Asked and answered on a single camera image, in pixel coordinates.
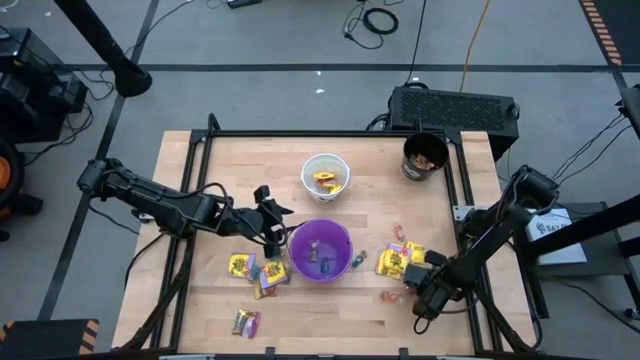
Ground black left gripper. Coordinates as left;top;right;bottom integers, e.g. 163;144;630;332
243;184;297;259

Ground purple and yellow candy pack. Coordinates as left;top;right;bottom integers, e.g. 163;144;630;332
231;308;262;340

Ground purple halloween bucket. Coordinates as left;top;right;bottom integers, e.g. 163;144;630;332
285;218;355;285

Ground white ghost-face halloween bucket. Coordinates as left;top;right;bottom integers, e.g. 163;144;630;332
299;152;351;205

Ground black skull-print halloween bucket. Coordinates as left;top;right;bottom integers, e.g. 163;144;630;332
401;131;450;182

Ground white printed sheet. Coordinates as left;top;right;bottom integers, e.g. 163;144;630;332
524;208;589;266

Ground black computer case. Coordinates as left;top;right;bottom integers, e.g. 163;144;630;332
388;85;521;162

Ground black side stand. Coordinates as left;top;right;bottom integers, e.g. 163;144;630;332
509;202;632;279

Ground black gantry beam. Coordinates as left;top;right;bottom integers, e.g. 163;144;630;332
524;193;640;261

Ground black pole with round base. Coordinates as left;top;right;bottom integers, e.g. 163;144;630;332
52;0;154;99

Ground black mat with hazard stripe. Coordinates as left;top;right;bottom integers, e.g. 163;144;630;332
578;0;640;67
0;318;100;360

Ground orange and black machine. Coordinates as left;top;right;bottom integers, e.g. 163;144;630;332
0;137;45;242

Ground black equipment cases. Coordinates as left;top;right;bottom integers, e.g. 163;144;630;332
0;27;90;145

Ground black aluminium table frame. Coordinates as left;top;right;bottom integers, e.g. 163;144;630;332
112;112;545;360

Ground coiled black cable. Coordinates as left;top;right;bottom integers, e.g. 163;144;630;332
342;0;401;51

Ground black power cable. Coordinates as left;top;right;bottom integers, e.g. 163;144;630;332
403;0;429;86

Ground yellow floor cable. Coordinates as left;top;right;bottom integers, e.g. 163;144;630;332
458;0;494;94

